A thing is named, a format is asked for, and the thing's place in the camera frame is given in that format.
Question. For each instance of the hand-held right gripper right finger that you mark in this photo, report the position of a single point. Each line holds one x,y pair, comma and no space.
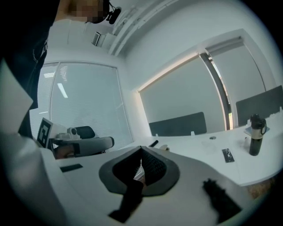
161,172

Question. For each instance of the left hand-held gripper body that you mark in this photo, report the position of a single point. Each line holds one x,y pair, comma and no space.
92,145

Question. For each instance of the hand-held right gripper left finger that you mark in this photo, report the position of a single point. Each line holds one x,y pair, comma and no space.
115,176

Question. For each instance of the black oblong hard case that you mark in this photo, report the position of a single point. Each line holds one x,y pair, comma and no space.
154,143

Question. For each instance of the person's left hand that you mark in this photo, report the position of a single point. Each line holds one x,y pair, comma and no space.
63,152

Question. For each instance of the black office chair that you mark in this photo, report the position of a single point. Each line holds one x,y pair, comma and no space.
86,132

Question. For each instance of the long dark divider panel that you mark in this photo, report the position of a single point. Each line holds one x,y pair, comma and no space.
178,124

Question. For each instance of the round desk grommet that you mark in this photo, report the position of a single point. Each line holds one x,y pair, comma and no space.
213,137

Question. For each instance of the black rectangular strip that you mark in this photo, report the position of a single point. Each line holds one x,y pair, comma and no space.
228,155

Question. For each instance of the wide grey roller blind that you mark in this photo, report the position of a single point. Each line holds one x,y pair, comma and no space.
183,95

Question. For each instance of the black and cream bottle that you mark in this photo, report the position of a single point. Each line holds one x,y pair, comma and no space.
256,136

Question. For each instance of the white ceiling air conditioner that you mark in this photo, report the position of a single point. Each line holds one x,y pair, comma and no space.
101,39

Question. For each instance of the blue notebook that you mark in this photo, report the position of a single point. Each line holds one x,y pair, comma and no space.
267,129

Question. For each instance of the short dark divider panel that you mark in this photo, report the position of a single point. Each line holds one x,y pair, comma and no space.
258,106

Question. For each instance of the person's dark clothed torso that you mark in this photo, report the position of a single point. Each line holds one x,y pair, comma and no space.
26,44

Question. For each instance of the narrow grey roller blind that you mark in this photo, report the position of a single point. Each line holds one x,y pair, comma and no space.
238,70

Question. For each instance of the person's head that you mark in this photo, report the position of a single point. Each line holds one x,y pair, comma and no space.
86,10

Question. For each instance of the small gripper-mounted camera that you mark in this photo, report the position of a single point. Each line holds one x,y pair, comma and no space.
72,131

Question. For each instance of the black head-mounted camera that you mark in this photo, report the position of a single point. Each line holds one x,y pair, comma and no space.
113,13

